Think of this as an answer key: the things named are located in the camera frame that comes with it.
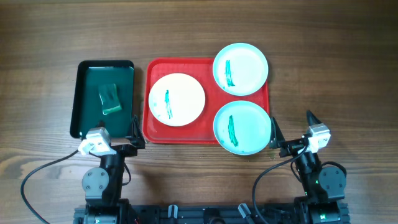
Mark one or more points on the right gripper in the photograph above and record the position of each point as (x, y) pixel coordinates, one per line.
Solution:
(276, 140)

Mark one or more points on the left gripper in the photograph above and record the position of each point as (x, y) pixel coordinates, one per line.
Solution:
(130, 150)

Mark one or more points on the green sponge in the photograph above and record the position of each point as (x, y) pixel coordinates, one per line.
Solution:
(110, 102)

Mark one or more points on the white plate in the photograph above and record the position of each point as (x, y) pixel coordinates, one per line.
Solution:
(176, 99)

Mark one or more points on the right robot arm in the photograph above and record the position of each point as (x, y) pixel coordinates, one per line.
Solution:
(323, 182)

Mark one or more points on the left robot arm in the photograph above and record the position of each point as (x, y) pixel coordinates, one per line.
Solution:
(103, 184)

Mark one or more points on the black tray with green water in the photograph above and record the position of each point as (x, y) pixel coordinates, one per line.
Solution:
(87, 109)

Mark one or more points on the red plastic tray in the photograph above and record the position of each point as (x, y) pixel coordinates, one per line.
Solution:
(200, 131)

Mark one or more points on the light blue lower plate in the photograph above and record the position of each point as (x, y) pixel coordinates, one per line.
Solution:
(242, 127)

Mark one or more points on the light blue plate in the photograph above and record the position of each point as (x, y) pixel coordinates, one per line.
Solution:
(240, 69)
(242, 127)

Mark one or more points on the light blue upper plate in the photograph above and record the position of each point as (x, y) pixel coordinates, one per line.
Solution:
(240, 69)

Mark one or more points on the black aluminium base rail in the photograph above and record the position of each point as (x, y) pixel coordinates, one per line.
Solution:
(272, 213)

